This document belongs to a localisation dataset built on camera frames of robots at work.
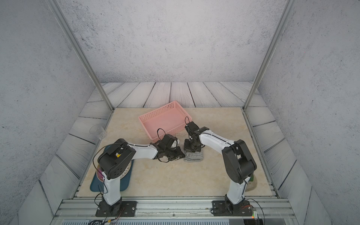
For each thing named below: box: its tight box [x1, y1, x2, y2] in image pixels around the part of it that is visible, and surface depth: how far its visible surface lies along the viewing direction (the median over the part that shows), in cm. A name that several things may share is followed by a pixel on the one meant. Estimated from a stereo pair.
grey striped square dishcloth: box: [183, 147, 204, 163], surface depth 91 cm
